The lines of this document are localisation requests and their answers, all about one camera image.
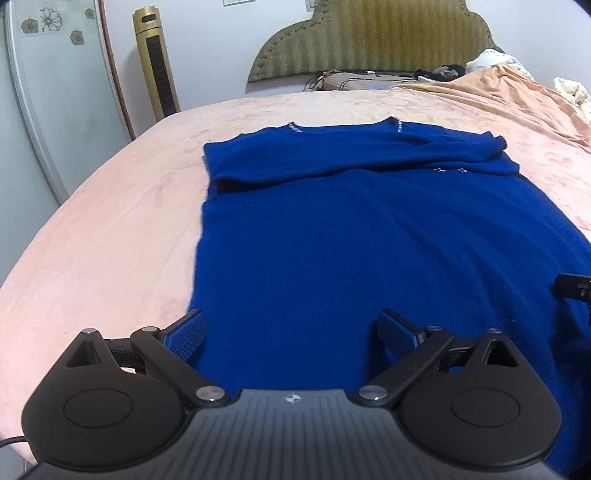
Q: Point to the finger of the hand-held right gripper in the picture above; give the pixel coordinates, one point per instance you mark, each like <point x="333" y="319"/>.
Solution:
<point x="572" y="285"/>

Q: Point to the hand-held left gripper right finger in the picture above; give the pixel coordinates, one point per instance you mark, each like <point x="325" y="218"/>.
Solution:
<point x="395" y="333"/>

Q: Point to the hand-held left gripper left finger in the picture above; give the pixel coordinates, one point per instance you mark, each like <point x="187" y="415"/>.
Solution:
<point x="185" y="336"/>

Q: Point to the blue beaded sweater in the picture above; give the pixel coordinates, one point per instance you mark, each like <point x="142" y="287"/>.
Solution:
<point x="351" y="258"/>

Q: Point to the black clothes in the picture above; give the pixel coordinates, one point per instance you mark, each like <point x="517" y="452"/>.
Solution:
<point x="438" y="72"/>

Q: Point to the pink bed sheet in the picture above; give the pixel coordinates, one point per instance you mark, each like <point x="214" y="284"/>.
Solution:
<point x="115" y="203"/>

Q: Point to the peach blanket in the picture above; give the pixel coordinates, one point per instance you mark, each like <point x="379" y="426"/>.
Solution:
<point x="521" y="97"/>

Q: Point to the cream fluffy cloth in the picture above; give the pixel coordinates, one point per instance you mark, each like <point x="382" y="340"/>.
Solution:
<point x="572" y="89"/>

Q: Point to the brown patterned pillow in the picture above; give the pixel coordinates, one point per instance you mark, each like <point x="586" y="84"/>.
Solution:
<point x="360" y="82"/>

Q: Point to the glass flower-print wardrobe door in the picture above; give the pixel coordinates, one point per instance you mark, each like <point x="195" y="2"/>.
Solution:
<point x="55" y="101"/>

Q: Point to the gold tower fan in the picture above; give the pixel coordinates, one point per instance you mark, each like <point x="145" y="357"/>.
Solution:
<point x="156" y="60"/>

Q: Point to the olive padded headboard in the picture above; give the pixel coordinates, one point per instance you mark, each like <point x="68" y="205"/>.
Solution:
<point x="374" y="37"/>

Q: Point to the white wall socket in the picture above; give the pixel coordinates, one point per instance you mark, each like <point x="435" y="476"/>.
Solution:
<point x="312" y="3"/>

